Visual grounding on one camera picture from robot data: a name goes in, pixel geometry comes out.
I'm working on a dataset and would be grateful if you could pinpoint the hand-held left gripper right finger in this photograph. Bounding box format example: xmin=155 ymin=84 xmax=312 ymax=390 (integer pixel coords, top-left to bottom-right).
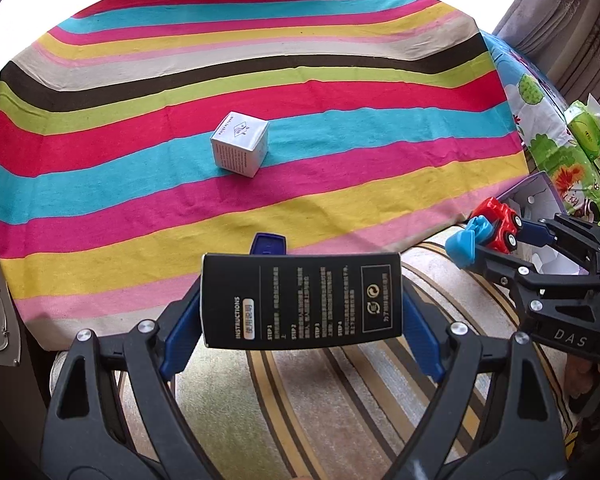
xmin=380 ymin=280 xmax=568 ymax=480

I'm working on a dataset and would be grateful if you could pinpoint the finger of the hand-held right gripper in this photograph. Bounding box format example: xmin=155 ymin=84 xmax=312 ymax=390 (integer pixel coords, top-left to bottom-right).
xmin=472 ymin=242 xmax=546 ymax=321
xmin=517 ymin=212 xmax=600 ymax=281

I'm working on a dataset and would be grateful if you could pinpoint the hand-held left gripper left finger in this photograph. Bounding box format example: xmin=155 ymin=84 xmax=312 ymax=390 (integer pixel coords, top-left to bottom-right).
xmin=40 ymin=232 xmax=287 ymax=480

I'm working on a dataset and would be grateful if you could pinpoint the white container with lid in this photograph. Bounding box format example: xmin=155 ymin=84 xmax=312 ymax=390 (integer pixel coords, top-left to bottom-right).
xmin=495 ymin=171 xmax=591 ymax=276

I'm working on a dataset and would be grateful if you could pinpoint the red toy car blue scoop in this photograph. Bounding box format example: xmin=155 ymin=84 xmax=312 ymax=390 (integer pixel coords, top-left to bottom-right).
xmin=445 ymin=196 xmax=524 ymax=269

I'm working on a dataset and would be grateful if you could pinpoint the black box with white print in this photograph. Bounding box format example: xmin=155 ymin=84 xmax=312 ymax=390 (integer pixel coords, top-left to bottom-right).
xmin=200 ymin=251 xmax=406 ymax=350

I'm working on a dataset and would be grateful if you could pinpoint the green tissue packet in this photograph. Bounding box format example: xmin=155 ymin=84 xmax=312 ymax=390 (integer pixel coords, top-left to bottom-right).
xmin=564 ymin=94 xmax=600 ymax=161

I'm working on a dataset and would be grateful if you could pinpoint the cartoon printed cloth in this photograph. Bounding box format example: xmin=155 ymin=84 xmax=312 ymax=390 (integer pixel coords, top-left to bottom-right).
xmin=480 ymin=30 xmax=600 ymax=228

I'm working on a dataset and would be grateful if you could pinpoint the colourful striped blanket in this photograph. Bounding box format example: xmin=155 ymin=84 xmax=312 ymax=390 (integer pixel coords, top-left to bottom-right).
xmin=0 ymin=0 xmax=528 ymax=351

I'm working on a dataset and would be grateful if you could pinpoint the beige striped cushion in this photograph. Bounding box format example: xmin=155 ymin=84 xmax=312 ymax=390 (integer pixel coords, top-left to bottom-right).
xmin=50 ymin=240 xmax=581 ymax=480

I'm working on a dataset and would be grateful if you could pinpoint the white cube box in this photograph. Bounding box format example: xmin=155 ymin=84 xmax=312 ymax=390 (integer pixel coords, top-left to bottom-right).
xmin=210 ymin=110 xmax=271 ymax=179

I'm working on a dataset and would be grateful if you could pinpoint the patterned curtain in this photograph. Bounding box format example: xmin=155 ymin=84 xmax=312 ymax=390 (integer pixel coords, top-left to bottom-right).
xmin=492 ymin=0 xmax=600 ymax=126

